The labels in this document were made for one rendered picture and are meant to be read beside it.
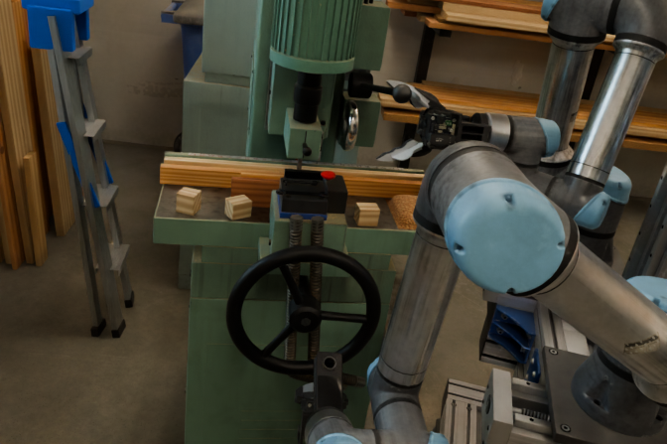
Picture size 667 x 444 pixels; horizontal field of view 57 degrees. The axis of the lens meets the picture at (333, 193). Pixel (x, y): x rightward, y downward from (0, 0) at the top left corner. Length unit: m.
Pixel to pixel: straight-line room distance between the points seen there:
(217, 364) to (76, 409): 0.78
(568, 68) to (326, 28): 0.51
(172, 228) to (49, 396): 1.06
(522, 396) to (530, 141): 0.47
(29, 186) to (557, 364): 2.05
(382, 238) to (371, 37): 0.49
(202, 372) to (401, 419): 0.66
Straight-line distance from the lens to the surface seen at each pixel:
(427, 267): 0.86
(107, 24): 3.81
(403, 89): 1.11
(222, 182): 1.40
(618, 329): 0.82
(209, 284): 1.35
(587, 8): 1.33
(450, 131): 1.18
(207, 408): 1.57
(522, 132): 1.24
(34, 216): 2.71
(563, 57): 1.38
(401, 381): 0.97
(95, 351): 2.36
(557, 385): 1.17
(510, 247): 0.67
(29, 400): 2.22
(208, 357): 1.46
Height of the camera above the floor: 1.51
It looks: 25 degrees down
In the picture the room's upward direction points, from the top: 8 degrees clockwise
